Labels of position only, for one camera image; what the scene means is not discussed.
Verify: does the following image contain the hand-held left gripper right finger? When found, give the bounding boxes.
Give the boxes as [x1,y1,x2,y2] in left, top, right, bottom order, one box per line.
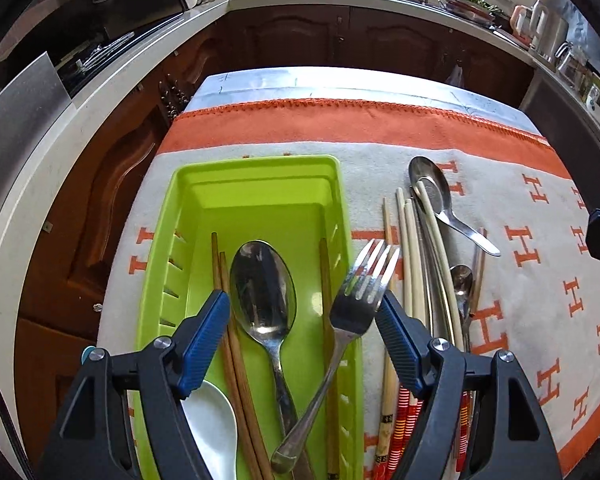
[375,290,563,480]

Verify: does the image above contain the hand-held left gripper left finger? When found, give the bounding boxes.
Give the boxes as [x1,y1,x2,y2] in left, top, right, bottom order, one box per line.
[40,289,232,480]

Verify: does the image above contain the steel fork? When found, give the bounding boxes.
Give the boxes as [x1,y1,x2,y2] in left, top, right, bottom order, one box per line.
[270,239,402,476]

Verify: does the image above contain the cream chopstick with patterned end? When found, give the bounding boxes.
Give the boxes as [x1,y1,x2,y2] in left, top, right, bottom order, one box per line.
[375,197,398,480]

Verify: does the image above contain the large steel spoon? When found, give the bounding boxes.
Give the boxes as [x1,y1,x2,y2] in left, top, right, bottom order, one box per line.
[229,240,316,480]

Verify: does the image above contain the small steel spoon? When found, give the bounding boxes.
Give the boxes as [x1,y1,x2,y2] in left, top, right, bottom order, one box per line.
[450,264,476,351]

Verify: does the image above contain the white ceramic spoon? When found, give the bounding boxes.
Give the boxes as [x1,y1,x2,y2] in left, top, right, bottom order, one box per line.
[180,380,238,480]

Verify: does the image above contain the green plastic utensil tray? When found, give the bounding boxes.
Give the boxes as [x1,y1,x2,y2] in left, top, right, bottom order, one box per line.
[132,155,365,480]

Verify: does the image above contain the long steel spoon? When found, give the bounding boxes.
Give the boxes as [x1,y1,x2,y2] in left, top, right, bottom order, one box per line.
[416,176,463,351]

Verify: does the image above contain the steel soup spoon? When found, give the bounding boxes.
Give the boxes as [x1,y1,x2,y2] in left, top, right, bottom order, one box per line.
[408,156,502,257]

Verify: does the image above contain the orange and grey printed blanket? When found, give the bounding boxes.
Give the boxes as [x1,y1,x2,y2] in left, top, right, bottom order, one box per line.
[97,97,600,480]

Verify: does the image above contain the grey built-in appliance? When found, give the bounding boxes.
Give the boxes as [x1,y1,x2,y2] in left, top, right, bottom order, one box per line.
[517,67,600,171]

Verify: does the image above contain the hanging plastic bag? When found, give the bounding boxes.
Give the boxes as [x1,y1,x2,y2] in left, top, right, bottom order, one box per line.
[445,57,466,86]

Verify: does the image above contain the white electric kettle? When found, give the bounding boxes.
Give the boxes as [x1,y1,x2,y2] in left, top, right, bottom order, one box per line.
[511,0,551,51]

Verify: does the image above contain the light blue table cover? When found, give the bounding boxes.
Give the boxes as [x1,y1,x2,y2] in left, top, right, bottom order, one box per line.
[185,66,531,126]

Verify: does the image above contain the steel basin with greens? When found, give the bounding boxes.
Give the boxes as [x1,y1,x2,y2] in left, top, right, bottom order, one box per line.
[445,0,501,23]

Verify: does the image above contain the steel splash guard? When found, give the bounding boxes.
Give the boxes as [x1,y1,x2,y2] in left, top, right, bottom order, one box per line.
[0,50,76,251]

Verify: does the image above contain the black gas stove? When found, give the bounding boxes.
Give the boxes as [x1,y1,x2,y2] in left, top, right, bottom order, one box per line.
[55,30,141,86]

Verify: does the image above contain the brown wooden kitchen cabinets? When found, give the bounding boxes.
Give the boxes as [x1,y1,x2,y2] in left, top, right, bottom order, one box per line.
[15,5,536,456]

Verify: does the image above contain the white kitchen countertop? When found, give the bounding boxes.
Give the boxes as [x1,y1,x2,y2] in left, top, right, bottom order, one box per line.
[0,0,600,341]

